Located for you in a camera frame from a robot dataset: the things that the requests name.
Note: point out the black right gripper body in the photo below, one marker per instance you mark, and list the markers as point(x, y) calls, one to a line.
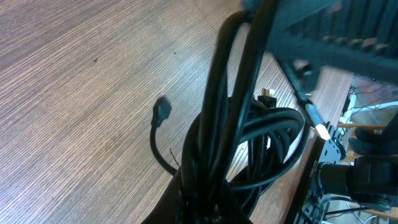
point(359, 36)

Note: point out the black USB cable gold plug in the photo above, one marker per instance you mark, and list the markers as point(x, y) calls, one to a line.
point(235, 67)

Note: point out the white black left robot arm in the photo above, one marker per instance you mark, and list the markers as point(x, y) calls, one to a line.
point(370, 165)

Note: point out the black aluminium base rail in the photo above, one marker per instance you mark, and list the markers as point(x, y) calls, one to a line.
point(305, 204)

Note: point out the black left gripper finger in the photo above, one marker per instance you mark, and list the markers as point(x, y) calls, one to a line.
point(173, 208)

